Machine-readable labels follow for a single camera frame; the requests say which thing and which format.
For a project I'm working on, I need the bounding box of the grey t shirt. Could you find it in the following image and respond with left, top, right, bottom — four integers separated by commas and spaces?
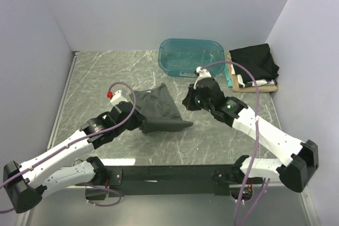
129, 83, 193, 134

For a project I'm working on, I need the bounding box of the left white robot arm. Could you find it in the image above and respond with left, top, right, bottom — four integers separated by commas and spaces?
1, 102, 145, 214

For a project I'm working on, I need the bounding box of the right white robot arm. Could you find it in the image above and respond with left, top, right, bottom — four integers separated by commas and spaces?
183, 78, 319, 193

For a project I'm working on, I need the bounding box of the teal plastic basin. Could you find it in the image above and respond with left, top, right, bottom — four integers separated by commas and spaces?
158, 39, 225, 77

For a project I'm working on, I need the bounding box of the white patterned folded t shirt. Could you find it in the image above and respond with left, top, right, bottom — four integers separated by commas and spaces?
235, 75, 277, 88

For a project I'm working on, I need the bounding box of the black folded t shirt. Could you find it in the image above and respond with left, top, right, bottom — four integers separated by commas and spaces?
229, 43, 279, 80

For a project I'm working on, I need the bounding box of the black base beam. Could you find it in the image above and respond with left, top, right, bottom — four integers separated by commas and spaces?
84, 164, 263, 200

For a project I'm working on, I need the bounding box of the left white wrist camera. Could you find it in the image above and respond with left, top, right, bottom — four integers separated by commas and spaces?
106, 89, 129, 106

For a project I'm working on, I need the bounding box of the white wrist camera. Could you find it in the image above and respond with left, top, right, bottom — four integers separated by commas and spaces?
193, 67, 212, 89
106, 89, 129, 106

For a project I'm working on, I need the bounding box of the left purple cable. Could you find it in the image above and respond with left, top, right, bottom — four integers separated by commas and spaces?
0, 82, 137, 214

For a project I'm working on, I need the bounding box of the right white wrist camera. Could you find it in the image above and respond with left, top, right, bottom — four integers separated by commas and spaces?
193, 67, 212, 89

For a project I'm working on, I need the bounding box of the aluminium frame rail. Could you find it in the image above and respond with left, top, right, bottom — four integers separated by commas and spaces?
15, 51, 80, 226

